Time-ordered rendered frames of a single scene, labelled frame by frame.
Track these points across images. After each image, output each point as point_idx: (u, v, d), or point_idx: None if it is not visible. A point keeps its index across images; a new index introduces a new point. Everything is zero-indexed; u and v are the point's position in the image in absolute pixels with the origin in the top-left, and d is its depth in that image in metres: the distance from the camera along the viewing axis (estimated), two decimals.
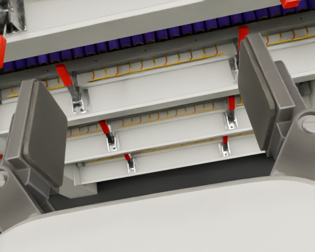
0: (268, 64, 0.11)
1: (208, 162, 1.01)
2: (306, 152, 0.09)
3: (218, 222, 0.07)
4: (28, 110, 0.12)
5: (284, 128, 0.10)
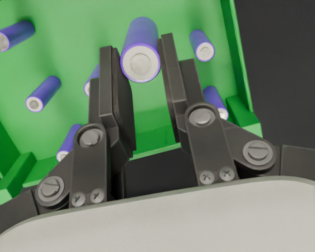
0: (172, 62, 0.12)
1: None
2: (211, 142, 0.10)
3: (218, 222, 0.07)
4: (111, 73, 0.12)
5: (181, 120, 0.11)
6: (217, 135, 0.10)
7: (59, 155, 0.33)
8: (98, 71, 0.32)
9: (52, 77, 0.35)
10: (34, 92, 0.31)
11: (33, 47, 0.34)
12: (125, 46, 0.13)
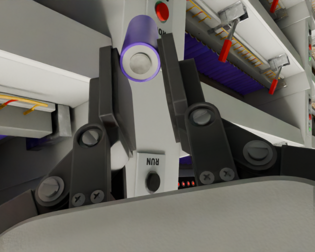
0: (172, 62, 0.12)
1: None
2: (211, 142, 0.10)
3: (218, 222, 0.07)
4: (111, 73, 0.12)
5: (181, 120, 0.11)
6: (217, 135, 0.10)
7: None
8: None
9: (147, 17, 0.17)
10: (138, 35, 0.13)
11: None
12: None
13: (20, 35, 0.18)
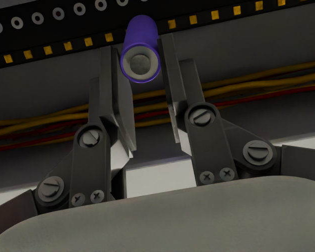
0: (172, 62, 0.12)
1: None
2: (211, 142, 0.10)
3: (218, 222, 0.07)
4: (111, 73, 0.12)
5: (181, 120, 0.11)
6: (217, 135, 0.10)
7: None
8: (146, 27, 0.15)
9: None
10: None
11: None
12: None
13: None
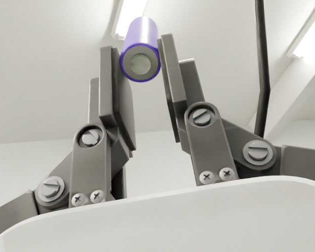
0: (172, 62, 0.12)
1: None
2: (211, 142, 0.10)
3: (218, 222, 0.07)
4: (111, 73, 0.12)
5: (181, 120, 0.11)
6: (217, 135, 0.10)
7: (145, 74, 0.13)
8: None
9: None
10: None
11: None
12: None
13: None
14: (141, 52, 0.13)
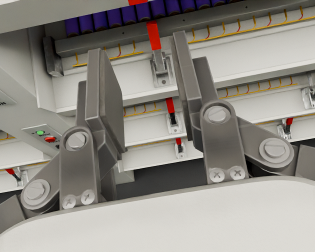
0: (185, 59, 0.12)
1: None
2: (224, 140, 0.10)
3: (218, 222, 0.07)
4: (99, 76, 0.12)
5: (195, 118, 0.11)
6: (231, 134, 0.10)
7: None
8: None
9: None
10: None
11: None
12: None
13: (46, 4, 0.25)
14: None
